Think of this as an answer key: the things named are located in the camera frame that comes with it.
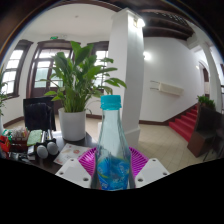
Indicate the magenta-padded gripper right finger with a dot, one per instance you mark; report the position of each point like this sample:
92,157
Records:
151,170

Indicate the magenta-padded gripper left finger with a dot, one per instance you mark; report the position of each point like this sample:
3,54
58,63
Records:
75,170

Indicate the clear bottle with blue cap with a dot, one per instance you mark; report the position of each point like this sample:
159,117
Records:
113,166

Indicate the white printed leaflet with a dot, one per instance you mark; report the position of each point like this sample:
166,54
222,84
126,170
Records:
71,153

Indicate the black microphone with grey head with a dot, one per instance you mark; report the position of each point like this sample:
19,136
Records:
52,148
42,151

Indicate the green cloth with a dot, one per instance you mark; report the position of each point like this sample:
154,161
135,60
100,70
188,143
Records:
34,137

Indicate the red carpeted staircase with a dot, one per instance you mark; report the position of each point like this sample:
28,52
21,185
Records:
185,123

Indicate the flat black device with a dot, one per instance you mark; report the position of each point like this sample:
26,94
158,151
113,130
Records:
18,156

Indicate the dark basket with white packets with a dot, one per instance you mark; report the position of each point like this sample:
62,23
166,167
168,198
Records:
20,136

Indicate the dark brown wooden cabinet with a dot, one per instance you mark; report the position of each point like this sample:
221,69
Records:
206,133

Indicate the black office chair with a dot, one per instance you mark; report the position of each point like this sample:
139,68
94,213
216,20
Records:
38,115

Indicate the red box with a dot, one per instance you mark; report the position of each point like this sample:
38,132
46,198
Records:
4,143

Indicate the small green plant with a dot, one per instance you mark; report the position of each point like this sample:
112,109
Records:
206,101

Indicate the dark wooden double door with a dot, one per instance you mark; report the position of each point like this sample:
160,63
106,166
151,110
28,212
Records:
43,70

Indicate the dark framed window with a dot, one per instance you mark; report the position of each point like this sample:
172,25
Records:
11,70
100,58

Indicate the green exit sign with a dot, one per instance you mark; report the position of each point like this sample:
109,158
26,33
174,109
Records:
54,38

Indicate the white wall radiator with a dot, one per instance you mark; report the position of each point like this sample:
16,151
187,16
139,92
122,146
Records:
170,88

